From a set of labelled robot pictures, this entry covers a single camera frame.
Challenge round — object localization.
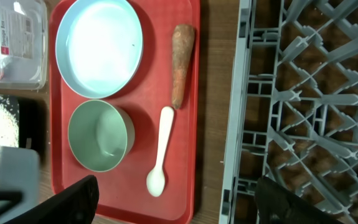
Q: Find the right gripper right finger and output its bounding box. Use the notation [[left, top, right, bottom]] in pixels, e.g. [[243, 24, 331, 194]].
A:
[[255, 177, 341, 224]]

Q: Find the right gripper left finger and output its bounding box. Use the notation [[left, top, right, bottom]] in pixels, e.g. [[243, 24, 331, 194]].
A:
[[7, 175, 100, 224]]

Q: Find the light green bowl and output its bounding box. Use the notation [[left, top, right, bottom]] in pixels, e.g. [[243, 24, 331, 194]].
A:
[[67, 100, 136, 172]]

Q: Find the white plastic spoon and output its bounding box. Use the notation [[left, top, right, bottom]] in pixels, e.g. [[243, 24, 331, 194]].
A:
[[146, 106, 174, 197]]

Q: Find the large light blue plate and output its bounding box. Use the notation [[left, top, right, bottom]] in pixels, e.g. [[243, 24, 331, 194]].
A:
[[55, 0, 144, 99]]

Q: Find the grey dishwasher rack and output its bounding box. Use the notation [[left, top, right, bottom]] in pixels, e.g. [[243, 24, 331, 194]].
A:
[[219, 0, 358, 223]]

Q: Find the black plastic tray bin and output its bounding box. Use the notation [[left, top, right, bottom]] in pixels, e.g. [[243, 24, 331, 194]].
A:
[[0, 92, 49, 162]]

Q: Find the red serving tray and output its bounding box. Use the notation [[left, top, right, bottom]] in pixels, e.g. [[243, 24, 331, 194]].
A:
[[49, 0, 200, 223]]

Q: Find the clear plastic bin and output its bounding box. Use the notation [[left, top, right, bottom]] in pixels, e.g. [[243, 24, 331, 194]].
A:
[[0, 0, 48, 90]]

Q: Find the orange carrot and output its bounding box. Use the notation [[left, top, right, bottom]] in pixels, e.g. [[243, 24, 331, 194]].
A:
[[171, 24, 195, 109]]

